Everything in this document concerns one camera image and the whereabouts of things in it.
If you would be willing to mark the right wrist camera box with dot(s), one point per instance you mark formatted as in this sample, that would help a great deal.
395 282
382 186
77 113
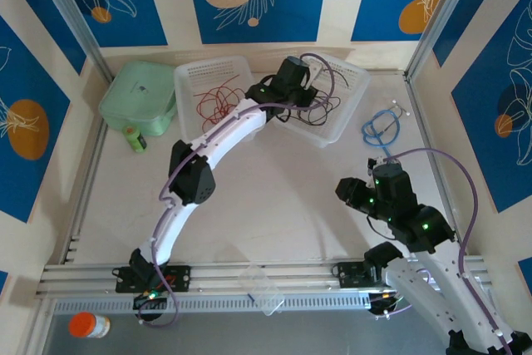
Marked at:
376 166

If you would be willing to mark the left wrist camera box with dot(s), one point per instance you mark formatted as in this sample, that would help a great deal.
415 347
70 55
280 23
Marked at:
314 76

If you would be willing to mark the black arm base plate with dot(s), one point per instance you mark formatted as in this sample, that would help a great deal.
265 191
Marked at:
178 278
351 276

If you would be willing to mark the clear plastic organiser box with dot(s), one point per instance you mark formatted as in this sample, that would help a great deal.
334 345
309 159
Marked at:
262 290

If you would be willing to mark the aluminium frame rail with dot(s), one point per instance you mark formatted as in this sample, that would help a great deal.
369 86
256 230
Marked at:
291 276

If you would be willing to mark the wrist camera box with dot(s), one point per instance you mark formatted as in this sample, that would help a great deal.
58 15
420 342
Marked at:
376 166
314 76

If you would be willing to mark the small green bottle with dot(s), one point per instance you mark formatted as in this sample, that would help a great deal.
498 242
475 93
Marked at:
135 139

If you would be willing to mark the orange-lidded jar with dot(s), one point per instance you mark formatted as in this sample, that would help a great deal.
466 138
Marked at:
85 325

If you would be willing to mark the white perforated plastic basket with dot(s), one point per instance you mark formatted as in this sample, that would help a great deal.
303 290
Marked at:
345 114
191 80

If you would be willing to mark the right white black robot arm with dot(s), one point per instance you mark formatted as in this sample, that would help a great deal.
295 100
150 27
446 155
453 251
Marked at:
436 288

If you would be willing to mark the green lidded plastic box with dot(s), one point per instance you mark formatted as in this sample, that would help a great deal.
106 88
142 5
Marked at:
135 93

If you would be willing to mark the aluminium frame post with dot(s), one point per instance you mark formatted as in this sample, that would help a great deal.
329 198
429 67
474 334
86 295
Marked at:
70 10
444 10

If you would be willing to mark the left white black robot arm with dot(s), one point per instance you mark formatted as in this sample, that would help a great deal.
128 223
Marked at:
232 130

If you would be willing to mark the small black controller board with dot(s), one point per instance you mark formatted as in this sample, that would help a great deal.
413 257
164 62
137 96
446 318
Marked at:
386 303
149 300

